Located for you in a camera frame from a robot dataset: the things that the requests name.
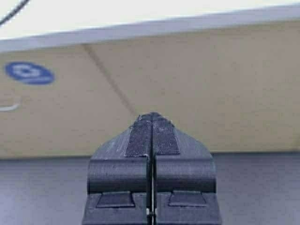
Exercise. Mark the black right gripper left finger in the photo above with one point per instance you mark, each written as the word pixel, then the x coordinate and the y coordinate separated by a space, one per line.
pixel 119 178

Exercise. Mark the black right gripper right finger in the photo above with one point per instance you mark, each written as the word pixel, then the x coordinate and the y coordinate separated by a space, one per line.
pixel 186 182

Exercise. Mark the wooden island cabinet front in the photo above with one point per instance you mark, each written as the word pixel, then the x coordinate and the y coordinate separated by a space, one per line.
pixel 235 89

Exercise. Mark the left blue recycle sticker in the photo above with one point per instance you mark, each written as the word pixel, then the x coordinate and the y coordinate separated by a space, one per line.
pixel 29 73

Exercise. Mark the steel island cabinet handle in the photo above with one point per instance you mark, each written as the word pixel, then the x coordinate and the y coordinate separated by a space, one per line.
pixel 9 108

